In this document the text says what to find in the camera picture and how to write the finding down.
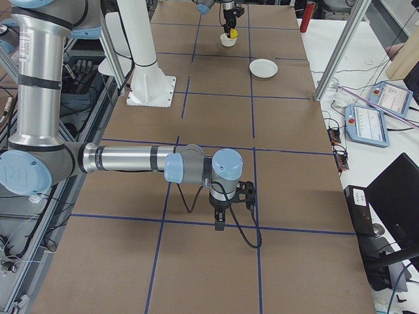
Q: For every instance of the black box device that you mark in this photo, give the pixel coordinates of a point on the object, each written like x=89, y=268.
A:
x=358, y=206

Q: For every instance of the aluminium frame post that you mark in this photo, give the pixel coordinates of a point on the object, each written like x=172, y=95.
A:
x=344, y=40

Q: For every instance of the black laptop computer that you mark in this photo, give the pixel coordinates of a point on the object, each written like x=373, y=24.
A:
x=394, y=198

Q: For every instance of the white round plate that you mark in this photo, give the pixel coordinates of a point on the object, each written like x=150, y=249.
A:
x=263, y=68

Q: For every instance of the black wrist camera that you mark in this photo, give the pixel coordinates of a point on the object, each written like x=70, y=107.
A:
x=246, y=193
x=239, y=11

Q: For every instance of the red cylinder can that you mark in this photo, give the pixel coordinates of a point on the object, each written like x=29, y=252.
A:
x=307, y=16

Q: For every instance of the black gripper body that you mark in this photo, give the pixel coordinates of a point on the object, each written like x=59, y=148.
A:
x=219, y=205
x=228, y=13

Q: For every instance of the wooden board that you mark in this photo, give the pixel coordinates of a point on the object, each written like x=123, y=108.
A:
x=404, y=57

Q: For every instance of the far blue teach pendant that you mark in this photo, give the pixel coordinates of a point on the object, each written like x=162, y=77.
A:
x=392, y=97

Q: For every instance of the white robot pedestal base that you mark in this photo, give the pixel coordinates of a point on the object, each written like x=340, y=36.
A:
x=149, y=86

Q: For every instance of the blue teach pendant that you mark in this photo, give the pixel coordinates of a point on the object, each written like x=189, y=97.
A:
x=392, y=97
x=366, y=125

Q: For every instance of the near blue teach pendant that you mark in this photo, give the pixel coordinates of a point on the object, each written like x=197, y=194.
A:
x=366, y=125

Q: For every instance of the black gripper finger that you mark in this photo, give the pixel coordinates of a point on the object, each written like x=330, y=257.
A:
x=221, y=221
x=226, y=29
x=217, y=221

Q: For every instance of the yellow lemon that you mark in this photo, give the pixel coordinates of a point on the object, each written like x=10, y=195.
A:
x=233, y=34

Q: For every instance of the small white bowl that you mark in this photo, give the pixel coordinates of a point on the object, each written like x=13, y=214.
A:
x=228, y=41

